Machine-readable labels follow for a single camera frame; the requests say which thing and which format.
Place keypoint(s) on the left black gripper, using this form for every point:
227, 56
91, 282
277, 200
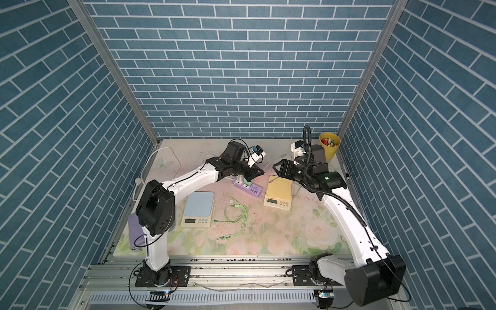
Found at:
252, 170

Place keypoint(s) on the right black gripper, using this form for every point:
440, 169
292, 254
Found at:
287, 167

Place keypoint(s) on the purple power strip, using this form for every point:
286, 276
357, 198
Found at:
252, 189

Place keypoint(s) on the blue electronic scale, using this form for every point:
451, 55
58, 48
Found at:
198, 210

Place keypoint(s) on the white charger adapter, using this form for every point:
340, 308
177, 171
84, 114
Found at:
240, 180

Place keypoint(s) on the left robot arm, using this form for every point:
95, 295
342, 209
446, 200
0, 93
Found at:
156, 209

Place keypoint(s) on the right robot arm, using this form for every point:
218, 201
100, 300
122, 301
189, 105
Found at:
373, 273

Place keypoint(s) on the yellow electronic scale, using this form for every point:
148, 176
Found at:
278, 193

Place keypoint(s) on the yellow pen cup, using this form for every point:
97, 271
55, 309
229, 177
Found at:
330, 143

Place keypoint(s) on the purple case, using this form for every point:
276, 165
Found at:
136, 235

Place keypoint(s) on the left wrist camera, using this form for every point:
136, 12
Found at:
256, 155

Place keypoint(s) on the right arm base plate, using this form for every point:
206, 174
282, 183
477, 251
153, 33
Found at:
301, 276

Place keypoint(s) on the aluminium rail frame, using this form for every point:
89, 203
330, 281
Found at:
213, 284

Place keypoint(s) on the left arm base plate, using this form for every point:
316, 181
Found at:
173, 277

